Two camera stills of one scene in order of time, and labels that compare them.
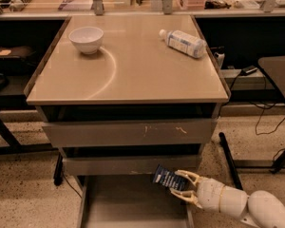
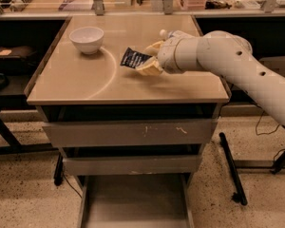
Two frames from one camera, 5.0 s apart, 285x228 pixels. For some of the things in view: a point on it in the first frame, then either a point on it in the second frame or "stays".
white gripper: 209,193 → 166,56
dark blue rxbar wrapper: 170,179 → 133,58
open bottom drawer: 129,200 stays
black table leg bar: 237,180 stays
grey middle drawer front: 130,164 stays
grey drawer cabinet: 121,94 stays
